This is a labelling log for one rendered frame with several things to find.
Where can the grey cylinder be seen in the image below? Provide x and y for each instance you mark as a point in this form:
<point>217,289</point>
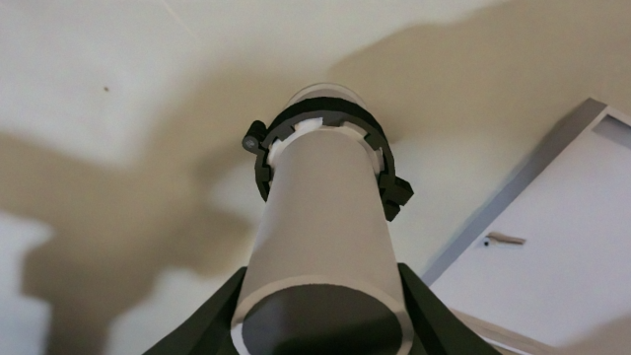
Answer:
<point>327,90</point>

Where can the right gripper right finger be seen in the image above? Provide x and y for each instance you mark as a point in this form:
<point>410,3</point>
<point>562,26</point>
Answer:
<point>437,331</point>

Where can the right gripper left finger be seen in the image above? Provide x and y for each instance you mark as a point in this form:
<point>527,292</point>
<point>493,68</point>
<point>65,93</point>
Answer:
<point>209,327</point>

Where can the white hollow tube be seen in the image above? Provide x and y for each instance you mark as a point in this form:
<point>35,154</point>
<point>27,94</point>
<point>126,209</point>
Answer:
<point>322,278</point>

